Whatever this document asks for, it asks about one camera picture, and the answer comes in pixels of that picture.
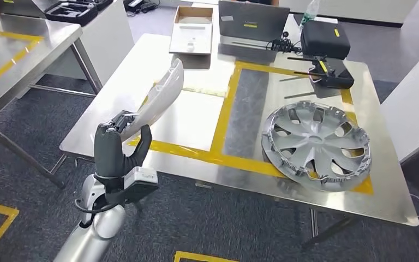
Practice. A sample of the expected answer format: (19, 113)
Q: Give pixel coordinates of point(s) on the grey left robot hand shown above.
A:
(106, 152)

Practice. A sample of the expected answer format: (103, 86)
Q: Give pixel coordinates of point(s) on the white plastic part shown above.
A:
(162, 94)

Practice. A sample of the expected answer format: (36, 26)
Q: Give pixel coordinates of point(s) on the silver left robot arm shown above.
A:
(86, 242)

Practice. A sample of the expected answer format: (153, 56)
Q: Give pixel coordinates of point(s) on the steel workbench table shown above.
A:
(188, 119)

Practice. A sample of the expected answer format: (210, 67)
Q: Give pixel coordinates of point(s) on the white cabinet desk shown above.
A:
(112, 43)

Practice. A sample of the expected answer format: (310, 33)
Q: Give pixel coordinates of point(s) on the steel side table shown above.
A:
(50, 36)

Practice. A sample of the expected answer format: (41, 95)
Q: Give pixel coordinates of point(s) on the open cardboard box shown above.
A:
(191, 39)

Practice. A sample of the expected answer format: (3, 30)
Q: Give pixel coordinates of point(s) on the black open tool case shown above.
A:
(72, 14)
(103, 3)

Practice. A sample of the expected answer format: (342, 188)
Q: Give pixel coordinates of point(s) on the black power adapter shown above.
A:
(137, 4)

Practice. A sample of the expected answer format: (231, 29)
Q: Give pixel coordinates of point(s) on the grey laptop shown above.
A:
(253, 21)

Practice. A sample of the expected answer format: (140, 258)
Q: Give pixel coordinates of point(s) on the silver wheel hubcap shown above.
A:
(314, 144)

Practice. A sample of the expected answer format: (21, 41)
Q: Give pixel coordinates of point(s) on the black remote controller with antennas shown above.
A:
(334, 76)

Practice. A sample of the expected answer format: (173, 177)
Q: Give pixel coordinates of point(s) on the black closed carry case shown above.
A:
(325, 41)

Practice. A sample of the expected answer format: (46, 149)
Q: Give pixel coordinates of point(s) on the clear water bottle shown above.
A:
(310, 11)

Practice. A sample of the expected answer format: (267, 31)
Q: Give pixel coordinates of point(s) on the long white desk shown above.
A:
(368, 11)

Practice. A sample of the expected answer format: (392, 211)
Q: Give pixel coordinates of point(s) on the white table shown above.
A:
(412, 108)

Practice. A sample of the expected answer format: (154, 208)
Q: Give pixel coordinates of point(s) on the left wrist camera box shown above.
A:
(141, 180)

